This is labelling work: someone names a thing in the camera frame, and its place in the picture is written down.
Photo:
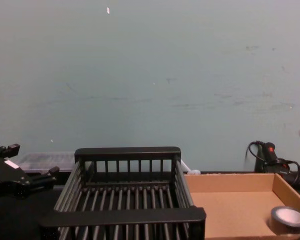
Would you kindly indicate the shallow brown cardboard tray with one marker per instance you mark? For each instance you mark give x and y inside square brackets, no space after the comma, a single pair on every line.
[227,210]

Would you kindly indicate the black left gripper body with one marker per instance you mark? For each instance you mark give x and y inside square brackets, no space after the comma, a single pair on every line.
[7,175]

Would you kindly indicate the black tool with red switch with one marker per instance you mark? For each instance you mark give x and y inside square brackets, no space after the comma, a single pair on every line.
[270,152]

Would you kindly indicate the roll of silver tape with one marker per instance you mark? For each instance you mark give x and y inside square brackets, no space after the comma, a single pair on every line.
[288,217]

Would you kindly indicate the black rack with steel bars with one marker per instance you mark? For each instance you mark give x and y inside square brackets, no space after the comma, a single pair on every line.
[120,217]

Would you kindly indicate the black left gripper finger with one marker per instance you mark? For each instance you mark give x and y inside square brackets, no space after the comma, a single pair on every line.
[10,150]
[43,178]

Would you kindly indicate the clear plastic case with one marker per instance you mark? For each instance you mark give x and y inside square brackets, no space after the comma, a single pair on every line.
[45,160]

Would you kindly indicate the small white plastic piece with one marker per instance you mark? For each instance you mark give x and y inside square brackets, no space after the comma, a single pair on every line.
[195,172]

